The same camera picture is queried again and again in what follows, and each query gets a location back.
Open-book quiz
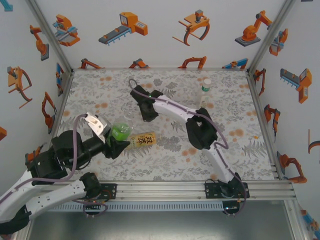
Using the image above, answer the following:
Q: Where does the light green label bottle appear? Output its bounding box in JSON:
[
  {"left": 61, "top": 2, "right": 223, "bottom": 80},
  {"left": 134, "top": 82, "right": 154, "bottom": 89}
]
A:
[{"left": 111, "top": 107, "right": 135, "bottom": 143}]

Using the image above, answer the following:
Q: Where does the yellow label plastic bottle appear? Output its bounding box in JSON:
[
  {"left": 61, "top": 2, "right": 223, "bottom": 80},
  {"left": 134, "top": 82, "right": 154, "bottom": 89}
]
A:
[{"left": 125, "top": 131, "right": 164, "bottom": 151}]

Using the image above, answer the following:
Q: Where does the clear bottle dark green label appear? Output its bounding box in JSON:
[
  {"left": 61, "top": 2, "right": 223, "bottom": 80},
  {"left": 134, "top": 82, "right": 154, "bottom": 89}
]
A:
[{"left": 198, "top": 77, "right": 213, "bottom": 110}]

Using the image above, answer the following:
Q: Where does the floral patterned table cover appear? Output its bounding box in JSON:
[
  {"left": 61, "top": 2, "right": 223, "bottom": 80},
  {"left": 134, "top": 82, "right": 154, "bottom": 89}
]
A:
[{"left": 51, "top": 69, "right": 277, "bottom": 182}]

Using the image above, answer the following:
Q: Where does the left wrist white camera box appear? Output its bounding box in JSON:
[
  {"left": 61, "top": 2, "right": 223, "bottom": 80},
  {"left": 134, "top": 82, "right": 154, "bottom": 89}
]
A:
[{"left": 84, "top": 112, "right": 112, "bottom": 144}]

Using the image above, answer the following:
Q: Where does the aluminium table edge rail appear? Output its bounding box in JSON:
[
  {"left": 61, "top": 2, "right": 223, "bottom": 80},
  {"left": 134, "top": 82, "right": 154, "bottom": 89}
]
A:
[{"left": 71, "top": 66, "right": 249, "bottom": 72}]

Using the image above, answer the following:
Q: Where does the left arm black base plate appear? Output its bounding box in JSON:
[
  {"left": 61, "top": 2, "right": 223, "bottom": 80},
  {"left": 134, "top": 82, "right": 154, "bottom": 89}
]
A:
[{"left": 82, "top": 183, "right": 118, "bottom": 200}]

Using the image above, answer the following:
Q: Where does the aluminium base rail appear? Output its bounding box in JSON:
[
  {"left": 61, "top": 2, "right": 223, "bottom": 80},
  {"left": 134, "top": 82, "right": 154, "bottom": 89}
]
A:
[{"left": 37, "top": 180, "right": 298, "bottom": 203}]

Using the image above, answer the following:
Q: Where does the aluminium side rail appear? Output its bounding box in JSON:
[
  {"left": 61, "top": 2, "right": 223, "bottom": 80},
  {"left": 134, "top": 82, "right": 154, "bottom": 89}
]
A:
[
  {"left": 47, "top": 70, "right": 75, "bottom": 136},
  {"left": 246, "top": 71, "right": 285, "bottom": 181}
]

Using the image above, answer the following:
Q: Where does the grey slotted cable duct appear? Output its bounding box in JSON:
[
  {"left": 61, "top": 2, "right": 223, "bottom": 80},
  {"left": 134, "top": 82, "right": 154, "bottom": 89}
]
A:
[{"left": 47, "top": 201, "right": 225, "bottom": 213}]

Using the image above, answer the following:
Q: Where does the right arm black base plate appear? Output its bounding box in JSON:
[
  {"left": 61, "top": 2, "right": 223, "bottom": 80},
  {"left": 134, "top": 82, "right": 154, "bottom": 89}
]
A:
[{"left": 204, "top": 180, "right": 251, "bottom": 200}]

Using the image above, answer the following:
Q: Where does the aluminium frame leg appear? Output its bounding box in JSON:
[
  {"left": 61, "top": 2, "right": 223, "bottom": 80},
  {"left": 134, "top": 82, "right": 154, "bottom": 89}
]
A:
[
  {"left": 14, "top": 217, "right": 36, "bottom": 240},
  {"left": 283, "top": 199, "right": 309, "bottom": 240}
]

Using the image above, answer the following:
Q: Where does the aluminium frame post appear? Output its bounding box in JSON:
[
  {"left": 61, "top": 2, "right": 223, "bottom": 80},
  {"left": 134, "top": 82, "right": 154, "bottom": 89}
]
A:
[
  {"left": 25, "top": 0, "right": 75, "bottom": 76},
  {"left": 246, "top": 0, "right": 298, "bottom": 76}
]

